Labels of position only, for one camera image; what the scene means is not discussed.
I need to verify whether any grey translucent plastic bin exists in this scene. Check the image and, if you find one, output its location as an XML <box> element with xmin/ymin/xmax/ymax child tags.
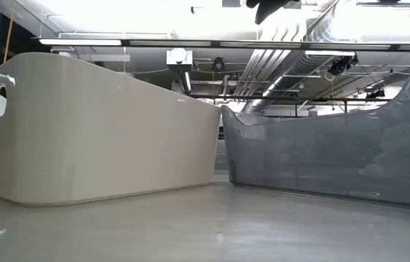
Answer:
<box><xmin>221</xmin><ymin>57</ymin><xmax>410</xmax><ymax>210</ymax></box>

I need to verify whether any black round ceiling camera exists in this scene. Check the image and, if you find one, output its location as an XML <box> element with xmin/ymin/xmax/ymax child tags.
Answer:
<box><xmin>212</xmin><ymin>57</ymin><xmax>226</xmax><ymax>73</ymax></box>

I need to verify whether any black ceiling pipe rail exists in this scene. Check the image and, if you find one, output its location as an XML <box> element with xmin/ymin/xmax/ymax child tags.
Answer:
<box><xmin>189</xmin><ymin>95</ymin><xmax>391</xmax><ymax>117</ymax></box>

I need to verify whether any white ceiling sensor box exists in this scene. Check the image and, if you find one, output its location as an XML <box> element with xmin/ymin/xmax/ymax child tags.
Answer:
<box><xmin>166</xmin><ymin>48</ymin><xmax>194</xmax><ymax>72</ymax></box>

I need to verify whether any silver ceiling duct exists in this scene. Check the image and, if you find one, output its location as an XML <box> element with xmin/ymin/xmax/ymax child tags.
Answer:
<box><xmin>233</xmin><ymin>17</ymin><xmax>336</xmax><ymax>114</ymax></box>

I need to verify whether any black ceiling track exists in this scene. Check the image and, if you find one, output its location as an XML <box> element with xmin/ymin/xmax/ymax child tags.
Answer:
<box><xmin>355</xmin><ymin>1</ymin><xmax>410</xmax><ymax>17</ymax></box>

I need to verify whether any white square plate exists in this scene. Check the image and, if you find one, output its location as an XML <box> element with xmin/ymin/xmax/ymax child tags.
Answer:
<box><xmin>0</xmin><ymin>52</ymin><xmax>222</xmax><ymax>207</ymax></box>

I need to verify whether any black ceiling spotlight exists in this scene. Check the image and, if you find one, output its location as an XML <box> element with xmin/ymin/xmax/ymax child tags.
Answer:
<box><xmin>366</xmin><ymin>88</ymin><xmax>387</xmax><ymax>100</ymax></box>
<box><xmin>327</xmin><ymin>55</ymin><xmax>358</xmax><ymax>76</ymax></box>

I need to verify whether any hanging linear ceiling light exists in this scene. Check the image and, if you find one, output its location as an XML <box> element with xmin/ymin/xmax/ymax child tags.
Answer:
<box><xmin>31</xmin><ymin>37</ymin><xmax>410</xmax><ymax>52</ymax></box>

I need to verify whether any yellow hanging cable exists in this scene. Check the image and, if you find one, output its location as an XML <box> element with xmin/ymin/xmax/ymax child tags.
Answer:
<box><xmin>3</xmin><ymin>10</ymin><xmax>15</xmax><ymax>65</ymax></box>

